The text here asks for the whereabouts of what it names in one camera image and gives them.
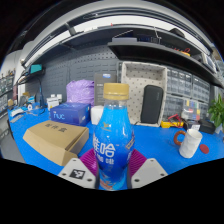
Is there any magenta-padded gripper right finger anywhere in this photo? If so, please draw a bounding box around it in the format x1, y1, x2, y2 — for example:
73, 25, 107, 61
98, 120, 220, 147
126, 148, 169, 190

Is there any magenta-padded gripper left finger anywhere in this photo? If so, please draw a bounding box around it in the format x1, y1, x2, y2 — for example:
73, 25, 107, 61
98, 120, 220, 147
57, 148, 101, 190

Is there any blue drink bottle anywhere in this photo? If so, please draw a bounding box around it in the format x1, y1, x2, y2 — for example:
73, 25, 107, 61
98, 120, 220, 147
92, 82, 136, 192

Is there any brown cardboard box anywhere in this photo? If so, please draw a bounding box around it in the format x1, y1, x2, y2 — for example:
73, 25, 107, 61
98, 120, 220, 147
22, 119, 90, 167

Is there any yellow multimeter with red leads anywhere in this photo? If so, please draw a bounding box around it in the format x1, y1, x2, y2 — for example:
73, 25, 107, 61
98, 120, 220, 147
160, 113, 185, 129

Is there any flat round red coaster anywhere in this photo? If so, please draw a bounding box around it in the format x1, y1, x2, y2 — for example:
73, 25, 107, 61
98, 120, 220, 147
199, 143, 210, 155

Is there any blue carton box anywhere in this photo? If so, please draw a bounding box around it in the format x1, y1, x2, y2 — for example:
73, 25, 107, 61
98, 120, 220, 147
49, 101, 92, 127

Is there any small black box, white label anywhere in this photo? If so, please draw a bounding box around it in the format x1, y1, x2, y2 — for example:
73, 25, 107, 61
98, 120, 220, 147
183, 119, 202, 132

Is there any black zip case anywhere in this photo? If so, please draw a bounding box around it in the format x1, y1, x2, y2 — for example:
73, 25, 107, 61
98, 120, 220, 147
139, 84, 165, 125

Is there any flat black case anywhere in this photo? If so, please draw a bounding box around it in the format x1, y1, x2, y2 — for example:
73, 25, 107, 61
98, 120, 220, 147
199, 118, 217, 135

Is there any white box with small bottles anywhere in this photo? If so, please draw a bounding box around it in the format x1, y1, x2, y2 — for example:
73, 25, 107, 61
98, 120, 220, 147
45, 93, 64, 111

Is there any clear organiser with coloured parts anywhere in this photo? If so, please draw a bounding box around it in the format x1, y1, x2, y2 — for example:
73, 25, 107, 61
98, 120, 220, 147
181, 98, 202, 121

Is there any white perforated storage tray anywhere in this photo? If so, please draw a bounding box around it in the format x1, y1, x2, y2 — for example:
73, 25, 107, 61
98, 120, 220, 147
120, 61, 168, 128

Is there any dark grey upright box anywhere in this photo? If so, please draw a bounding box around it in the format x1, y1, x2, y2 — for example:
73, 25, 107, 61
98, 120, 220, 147
93, 72, 118, 107

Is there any green potted plant, white pot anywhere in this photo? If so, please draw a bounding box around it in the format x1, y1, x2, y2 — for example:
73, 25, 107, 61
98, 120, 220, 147
207, 93, 224, 134

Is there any white mug with brown handle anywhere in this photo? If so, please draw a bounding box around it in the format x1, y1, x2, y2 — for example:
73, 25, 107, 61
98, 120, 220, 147
173, 128, 204, 159

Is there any black wall shelf unit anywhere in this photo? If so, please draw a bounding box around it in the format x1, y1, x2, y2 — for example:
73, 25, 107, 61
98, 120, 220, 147
19, 23, 224, 89

